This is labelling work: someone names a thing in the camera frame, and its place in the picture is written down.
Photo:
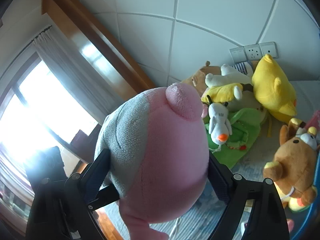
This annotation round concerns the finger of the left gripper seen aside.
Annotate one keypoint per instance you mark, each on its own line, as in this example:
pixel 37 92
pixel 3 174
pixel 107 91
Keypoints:
pixel 104 197

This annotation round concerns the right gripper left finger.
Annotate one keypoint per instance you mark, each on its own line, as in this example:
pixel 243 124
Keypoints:
pixel 60 204

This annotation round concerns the pink and white round plush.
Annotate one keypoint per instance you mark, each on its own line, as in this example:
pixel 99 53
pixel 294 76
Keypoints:
pixel 159 156

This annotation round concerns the pig plush teal shirt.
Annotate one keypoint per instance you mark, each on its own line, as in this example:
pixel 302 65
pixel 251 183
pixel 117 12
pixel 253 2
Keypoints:
pixel 290 224

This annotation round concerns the blue crate lid flap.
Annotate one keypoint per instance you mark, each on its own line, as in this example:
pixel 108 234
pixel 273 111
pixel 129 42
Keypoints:
pixel 309 221

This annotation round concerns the brown bear on yellow duck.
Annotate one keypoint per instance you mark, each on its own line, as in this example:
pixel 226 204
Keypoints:
pixel 293 166

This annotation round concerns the light blue bed sheet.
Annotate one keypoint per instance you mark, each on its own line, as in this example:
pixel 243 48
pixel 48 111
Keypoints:
pixel 200 220

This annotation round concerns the green frog plush pouch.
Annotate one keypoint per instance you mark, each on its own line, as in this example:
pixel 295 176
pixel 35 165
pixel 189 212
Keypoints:
pixel 246 126

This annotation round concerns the small white bird plush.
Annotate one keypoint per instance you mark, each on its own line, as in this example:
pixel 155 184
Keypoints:
pixel 219 126

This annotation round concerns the pink pig green clover shirt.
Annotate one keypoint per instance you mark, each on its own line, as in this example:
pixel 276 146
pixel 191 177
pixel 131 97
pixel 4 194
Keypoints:
pixel 204 110

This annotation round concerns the yellow pikachu plush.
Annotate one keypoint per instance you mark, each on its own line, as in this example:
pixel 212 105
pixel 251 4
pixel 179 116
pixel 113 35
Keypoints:
pixel 273 90

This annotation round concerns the yellow banana dog plush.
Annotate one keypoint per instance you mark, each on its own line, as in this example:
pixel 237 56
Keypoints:
pixel 226 87

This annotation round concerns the brown capybara plush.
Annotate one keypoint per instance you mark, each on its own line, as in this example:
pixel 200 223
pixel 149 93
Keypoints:
pixel 197 80

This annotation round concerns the white wall socket panel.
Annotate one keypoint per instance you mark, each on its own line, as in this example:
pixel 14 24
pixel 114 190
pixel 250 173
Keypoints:
pixel 254 52

